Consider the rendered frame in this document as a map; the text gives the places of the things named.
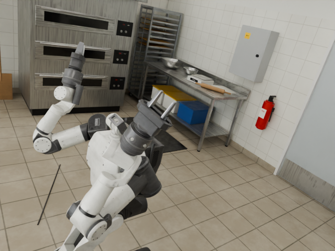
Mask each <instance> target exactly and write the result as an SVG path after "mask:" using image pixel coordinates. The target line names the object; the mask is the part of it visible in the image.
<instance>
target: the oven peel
mask: <svg viewBox="0 0 335 251"><path fill-rule="evenodd" d="M0 100H13V96H12V74H8V73H1V56H0Z"/></svg>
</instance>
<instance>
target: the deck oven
mask: <svg viewBox="0 0 335 251"><path fill-rule="evenodd" d="M139 1H141V2H145V3H148V0H17V21H18V87H19V89H20V91H21V93H22V97H23V99H24V101H25V103H26V105H27V107H28V109H29V111H30V113H31V114H32V116H40V115H45V114H46V113H47V111H48V110H49V109H50V107H51V106H52V105H55V104H57V103H59V102H61V100H58V99H56V98H55V96H54V91H55V89H56V88H57V87H59V86H63V83H62V82H61V81H62V77H63V74H62V73H64V70H65V68H67V69H68V68H69V67H68V66H69V63H70V60H71V53H72V52H75V51H76V49H77V46H78V44H79V42H83V43H84V45H85V51H84V57H85V59H86V60H85V63H84V65H83V68H82V72H81V73H82V74H84V75H83V80H82V82H81V86H84V89H83V93H82V96H81V100H80V103H79V105H75V106H74V107H73V109H72V110H71V111H70V112H69V113H66V114H81V113H102V112H119V109H120V106H123V103H124V96H125V89H126V82H127V76H128V69H129V62H130V55H131V49H132V42H133V36H134V29H135V22H136V16H137V9H138V2H139Z"/></svg>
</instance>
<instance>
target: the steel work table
mask: <svg viewBox="0 0 335 251"><path fill-rule="evenodd" d="M144 63H145V64H146V67H145V73H144V78H143V84H142V90H141V96H140V99H143V97H145V98H146V99H147V100H149V101H151V100H152V98H151V95H143V94H144V89H145V83H146V78H147V72H148V66H150V67H152V68H154V69H156V70H158V71H160V72H162V73H164V74H165V75H167V76H169V77H170V78H169V83H168V85H171V82H172V79H175V80H177V81H179V82H180V83H182V84H184V85H186V86H188V87H190V88H192V89H194V90H195V91H197V92H199V93H201V94H203V95H205V96H207V97H209V98H210V99H211V102H210V106H209V109H208V113H207V116H206V120H205V123H201V124H193V125H190V124H188V123H187V122H185V121H184V120H182V119H181V118H179V117H178V116H177V113H172V112H170V113H169V115H170V116H171V117H173V118H174V119H175V120H177V121H178V122H180V123H181V124H182V125H184V126H185V127H187V128H188V129H190V130H191V131H192V132H194V133H195V134H197V135H198V136H199V137H200V141H199V144H198V148H197V151H198V152H200V151H201V147H202V144H203V140H204V138H208V137H215V136H222V135H228V137H227V140H226V143H225V146H226V147H228V145H229V142H230V139H231V136H232V133H233V130H234V127H235V124H236V121H237V118H238V115H239V112H240V109H241V106H242V103H243V100H244V99H247V97H248V94H249V90H247V89H244V88H242V87H240V86H237V85H235V84H233V83H231V82H228V81H226V80H224V79H221V78H219V77H217V76H215V75H212V74H210V73H208V72H205V71H203V70H201V69H198V68H196V67H194V66H192V65H189V64H187V63H185V62H183V63H182V65H181V66H180V67H179V68H176V69H170V68H168V67H166V66H165V65H164V64H163V62H150V61H144ZM183 67H191V68H195V69H197V70H198V72H197V73H196V75H203V76H206V77H208V78H211V79H213V81H214V83H213V85H218V86H225V87H227V88H228V89H230V90H232V91H234V92H235V93H236V94H233V93H231V95H230V94H227V93H224V94H222V93H219V92H216V91H213V90H209V89H206V88H203V87H201V85H198V84H196V83H194V82H192V81H189V80H187V77H188V76H189V75H188V74H186V73H185V72H184V70H183ZM215 100H239V103H238V106H237V110H236V113H235V116H234V119H233V122H232V125H231V128H230V131H229V133H228V132H226V131H224V130H223V129H221V128H220V127H218V126H216V125H215V124H213V123H212V122H210V121H209V120H210V116H211V113H212V109H213V106H214V103H215ZM155 105H156V106H157V107H159V108H160V109H161V110H163V111H164V112H165V111H166V110H167V109H166V108H165V107H163V105H160V104H159V103H157V102H156V103H155Z"/></svg>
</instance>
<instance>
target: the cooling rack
mask: <svg viewBox="0 0 335 251"><path fill-rule="evenodd" d="M142 6H145V7H147V10H148V7H149V8H152V9H153V10H152V16H151V22H150V27H149V33H148V39H147V45H146V51H145V57H144V61H146V58H147V52H148V46H149V40H150V35H151V29H152V23H153V18H154V12H155V9H158V10H162V11H167V12H171V13H176V14H180V15H181V13H180V12H175V11H171V10H166V9H162V8H157V7H153V6H149V5H144V4H141V7H142ZM142 9H143V8H141V9H140V15H139V21H141V18H140V16H142V13H141V11H142ZM147 10H146V16H147ZM146 16H145V22H146ZM145 22H144V28H145ZM138 26H140V23H139V22H138ZM138 31H139V28H137V35H136V41H137V40H138V38H137V36H138V35H139V33H138ZM143 34H144V29H143ZM142 40H143V35H142ZM142 40H141V46H142ZM136 41H135V46H136V45H137V42H136ZM134 50H136V47H135V48H134ZM140 52H141V47H140ZM134 54H136V52H135V51H134ZM134 54H133V59H135V56H134ZM139 58H140V53H139ZM133 63H134V61H133V60H132V67H131V72H133V70H132V68H133V67H134V66H133ZM138 64H139V59H138ZM144 69H145V63H143V69H142V75H141V80H140V86H139V89H135V84H134V89H130V86H129V87H128V91H129V92H130V93H131V95H134V96H135V97H137V98H138V99H140V96H141V87H142V81H143V75H144ZM137 71H138V65H137ZM131 76H132V74H130V80H129V85H130V84H131V82H130V81H131V80H132V79H131ZM136 77H137V72H136ZM135 83H136V78H135ZM144 92H152V90H144ZM143 95H152V94H151V93H144V94H143Z"/></svg>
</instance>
